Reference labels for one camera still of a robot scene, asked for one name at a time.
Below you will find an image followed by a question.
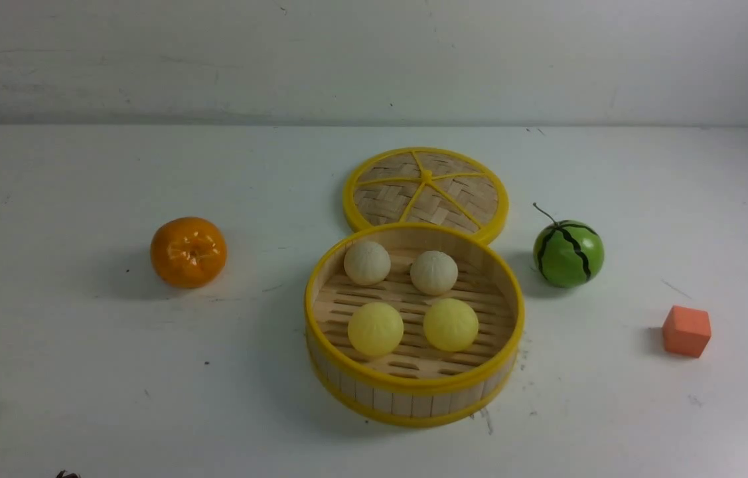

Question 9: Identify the orange foam cube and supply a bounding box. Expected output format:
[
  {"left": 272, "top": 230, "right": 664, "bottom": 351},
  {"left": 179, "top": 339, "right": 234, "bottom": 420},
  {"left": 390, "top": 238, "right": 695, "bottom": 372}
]
[{"left": 661, "top": 305, "right": 711, "bottom": 359}]

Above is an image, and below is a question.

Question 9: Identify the green toy watermelon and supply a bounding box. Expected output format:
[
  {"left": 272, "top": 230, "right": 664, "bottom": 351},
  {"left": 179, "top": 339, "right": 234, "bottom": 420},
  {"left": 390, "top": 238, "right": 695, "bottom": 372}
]
[{"left": 532, "top": 202, "right": 605, "bottom": 289}]

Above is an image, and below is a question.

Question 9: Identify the bamboo steamer tray yellow rim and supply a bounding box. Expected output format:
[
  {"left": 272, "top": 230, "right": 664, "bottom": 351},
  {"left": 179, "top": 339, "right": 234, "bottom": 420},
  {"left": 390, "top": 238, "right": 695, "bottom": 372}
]
[{"left": 303, "top": 223, "right": 525, "bottom": 428}]

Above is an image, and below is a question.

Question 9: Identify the yellow bun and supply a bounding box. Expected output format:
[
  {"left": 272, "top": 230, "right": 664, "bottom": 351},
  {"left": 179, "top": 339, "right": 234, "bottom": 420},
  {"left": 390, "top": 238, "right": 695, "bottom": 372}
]
[
  {"left": 423, "top": 297, "right": 479, "bottom": 352},
  {"left": 347, "top": 302, "right": 404, "bottom": 357}
]

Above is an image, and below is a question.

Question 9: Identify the white bun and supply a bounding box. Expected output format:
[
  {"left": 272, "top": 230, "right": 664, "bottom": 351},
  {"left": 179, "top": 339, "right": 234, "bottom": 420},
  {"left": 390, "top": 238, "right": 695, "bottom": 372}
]
[
  {"left": 410, "top": 250, "right": 459, "bottom": 296},
  {"left": 343, "top": 241, "right": 391, "bottom": 285}
]

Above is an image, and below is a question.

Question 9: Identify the orange toy tangerine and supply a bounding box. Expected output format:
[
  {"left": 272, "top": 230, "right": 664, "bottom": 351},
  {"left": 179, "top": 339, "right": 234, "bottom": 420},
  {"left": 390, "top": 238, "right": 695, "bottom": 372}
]
[{"left": 149, "top": 216, "right": 228, "bottom": 289}]

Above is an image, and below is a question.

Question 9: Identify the woven bamboo steamer lid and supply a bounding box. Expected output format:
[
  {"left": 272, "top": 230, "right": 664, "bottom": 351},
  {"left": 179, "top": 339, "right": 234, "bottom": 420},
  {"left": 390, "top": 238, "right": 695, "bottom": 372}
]
[{"left": 341, "top": 147, "right": 510, "bottom": 244}]

